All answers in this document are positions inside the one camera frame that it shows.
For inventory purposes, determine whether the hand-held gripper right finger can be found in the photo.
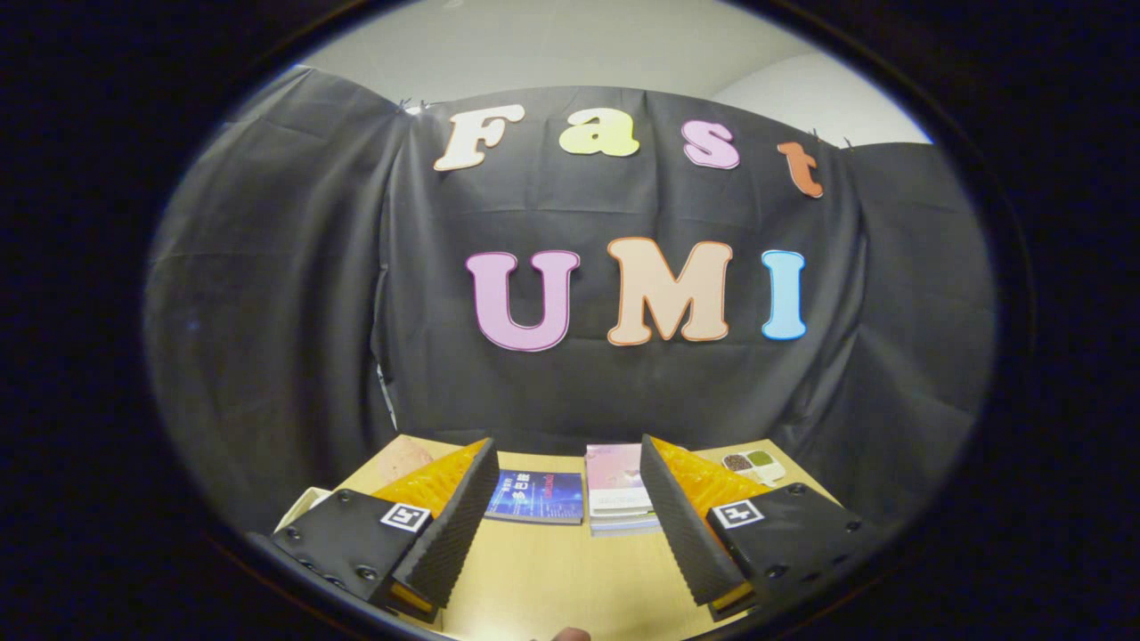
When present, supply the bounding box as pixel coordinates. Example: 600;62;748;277
638;434;884;622

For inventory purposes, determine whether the blue cover book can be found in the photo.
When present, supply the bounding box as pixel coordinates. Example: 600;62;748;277
484;468;585;526

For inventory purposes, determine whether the pink cover book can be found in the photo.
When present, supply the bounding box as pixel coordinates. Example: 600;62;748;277
584;442;656;518

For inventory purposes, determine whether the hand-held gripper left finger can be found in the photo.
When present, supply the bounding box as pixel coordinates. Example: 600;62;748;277
267;436;501;624

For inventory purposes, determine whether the beige fabric storage box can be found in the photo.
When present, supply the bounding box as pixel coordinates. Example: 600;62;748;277
274;485;334;534

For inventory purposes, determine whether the orange plush toy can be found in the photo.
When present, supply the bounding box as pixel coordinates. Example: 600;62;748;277
378;435;439;487

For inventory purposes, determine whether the divided spice dish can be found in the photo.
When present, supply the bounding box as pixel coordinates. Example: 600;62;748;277
721;449;787;487

